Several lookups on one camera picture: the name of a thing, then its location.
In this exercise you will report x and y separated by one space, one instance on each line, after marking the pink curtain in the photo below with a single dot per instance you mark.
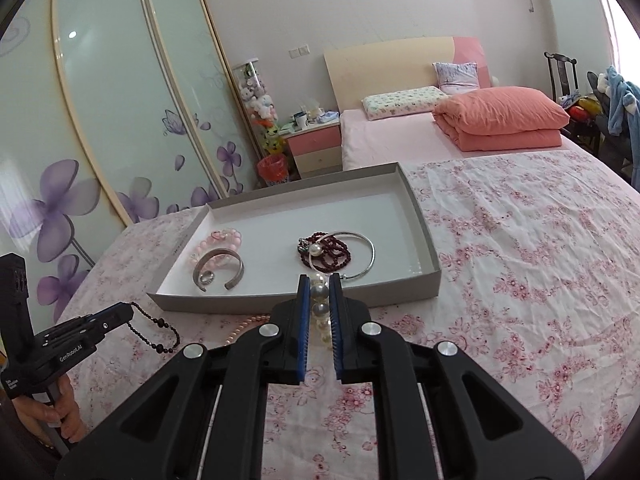
617 20

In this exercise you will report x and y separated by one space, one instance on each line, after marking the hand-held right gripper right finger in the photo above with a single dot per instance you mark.
336 340

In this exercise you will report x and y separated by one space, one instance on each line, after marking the bed with wooden headboard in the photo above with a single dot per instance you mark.
380 65

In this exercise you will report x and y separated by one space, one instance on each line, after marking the lilac printed pillow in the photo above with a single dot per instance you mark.
456 76

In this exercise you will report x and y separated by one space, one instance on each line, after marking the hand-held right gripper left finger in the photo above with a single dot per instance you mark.
301 340

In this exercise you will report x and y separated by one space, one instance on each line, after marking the small silver charm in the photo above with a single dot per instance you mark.
302 246

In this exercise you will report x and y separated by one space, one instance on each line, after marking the patterned cream pillow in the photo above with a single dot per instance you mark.
400 102

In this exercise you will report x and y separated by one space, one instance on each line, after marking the clear tube of plush toys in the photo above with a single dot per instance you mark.
257 105

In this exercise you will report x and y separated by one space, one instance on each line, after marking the floral pink bedsheet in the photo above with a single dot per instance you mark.
500 285

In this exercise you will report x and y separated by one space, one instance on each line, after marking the white wall switch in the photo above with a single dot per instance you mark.
299 51

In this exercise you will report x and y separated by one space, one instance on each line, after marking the pearl earring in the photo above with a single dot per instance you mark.
316 250

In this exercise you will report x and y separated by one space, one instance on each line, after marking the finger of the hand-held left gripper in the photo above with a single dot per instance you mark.
70 334
112 310

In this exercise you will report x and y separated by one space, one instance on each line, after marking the folded orange quilt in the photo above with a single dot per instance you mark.
500 115

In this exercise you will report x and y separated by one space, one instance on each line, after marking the grey cardboard box tray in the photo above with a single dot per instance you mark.
280 220

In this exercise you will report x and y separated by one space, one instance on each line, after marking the colourful toys pile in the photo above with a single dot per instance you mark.
582 106

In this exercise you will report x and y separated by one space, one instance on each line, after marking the white mug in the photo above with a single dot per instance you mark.
300 120

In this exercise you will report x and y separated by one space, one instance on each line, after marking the thin silver bangle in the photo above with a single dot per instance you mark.
369 255

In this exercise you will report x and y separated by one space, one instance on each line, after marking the red trash bin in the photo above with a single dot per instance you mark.
273 170

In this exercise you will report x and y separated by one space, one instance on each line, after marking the sliding wardrobe with purple flowers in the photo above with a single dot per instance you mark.
115 110

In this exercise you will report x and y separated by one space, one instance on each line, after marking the pink and cream nightstand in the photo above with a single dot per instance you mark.
315 147

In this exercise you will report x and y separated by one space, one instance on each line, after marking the chair with blue clothes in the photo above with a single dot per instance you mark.
622 105

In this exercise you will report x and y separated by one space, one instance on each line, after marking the dark wooden chair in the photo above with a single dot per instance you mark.
560 75

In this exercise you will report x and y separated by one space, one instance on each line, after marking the person's left hand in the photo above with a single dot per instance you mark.
55 410

